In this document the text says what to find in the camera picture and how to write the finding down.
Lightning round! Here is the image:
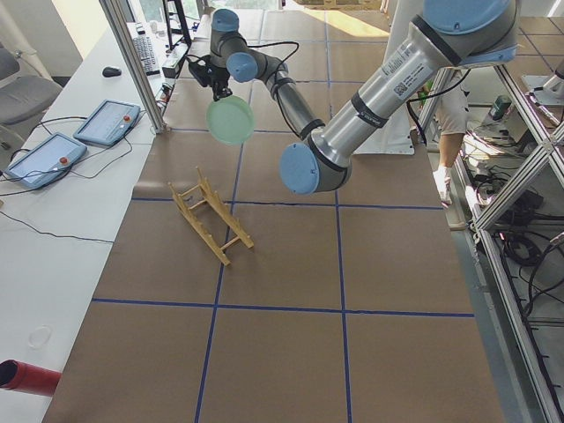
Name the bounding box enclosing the black keyboard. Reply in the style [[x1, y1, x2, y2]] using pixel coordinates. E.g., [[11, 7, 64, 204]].
[[132, 35, 160, 76]]

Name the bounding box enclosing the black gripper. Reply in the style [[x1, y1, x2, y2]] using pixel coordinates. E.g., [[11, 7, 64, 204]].
[[189, 56, 233, 100]]

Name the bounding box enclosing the wooden dish rack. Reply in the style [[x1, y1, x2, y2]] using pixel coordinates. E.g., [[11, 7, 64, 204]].
[[167, 167, 255, 265]]

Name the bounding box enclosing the aluminium frame post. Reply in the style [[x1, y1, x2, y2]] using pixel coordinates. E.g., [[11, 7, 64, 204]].
[[99, 0, 167, 134]]

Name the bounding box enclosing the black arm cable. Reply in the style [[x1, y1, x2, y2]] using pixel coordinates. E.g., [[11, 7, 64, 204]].
[[184, 41, 301, 85]]

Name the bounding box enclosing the person in white shorts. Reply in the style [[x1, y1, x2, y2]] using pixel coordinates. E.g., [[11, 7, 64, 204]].
[[433, 70, 469, 206]]

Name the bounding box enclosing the red cylinder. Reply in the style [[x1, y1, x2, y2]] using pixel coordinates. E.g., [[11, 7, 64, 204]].
[[1, 360, 62, 397]]

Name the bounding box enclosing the pale green plate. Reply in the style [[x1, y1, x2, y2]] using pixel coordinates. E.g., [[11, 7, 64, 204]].
[[206, 95, 255, 145]]

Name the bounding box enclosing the grey office chair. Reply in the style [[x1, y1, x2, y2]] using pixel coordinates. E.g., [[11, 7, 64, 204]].
[[1, 46, 63, 144]]

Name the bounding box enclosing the blue teach pendant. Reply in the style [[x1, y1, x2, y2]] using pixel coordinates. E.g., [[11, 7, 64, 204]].
[[73, 100, 141, 146], [4, 132, 87, 189]]

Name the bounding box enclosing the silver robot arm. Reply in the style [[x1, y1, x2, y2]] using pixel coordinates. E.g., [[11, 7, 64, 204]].
[[189, 1, 521, 195]]

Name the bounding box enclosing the aluminium frame rack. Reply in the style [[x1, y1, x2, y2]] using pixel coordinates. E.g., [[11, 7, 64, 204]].
[[472, 65, 563, 422]]

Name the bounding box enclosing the blue teach pendant near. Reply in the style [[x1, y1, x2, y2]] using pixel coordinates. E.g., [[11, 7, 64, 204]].
[[4, 132, 87, 189]]

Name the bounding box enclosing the black computer mouse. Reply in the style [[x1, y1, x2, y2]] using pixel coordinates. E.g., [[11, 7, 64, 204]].
[[102, 66, 122, 78]]

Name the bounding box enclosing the blue teach pendant far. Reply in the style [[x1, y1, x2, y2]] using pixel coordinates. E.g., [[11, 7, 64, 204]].
[[73, 100, 141, 146]]

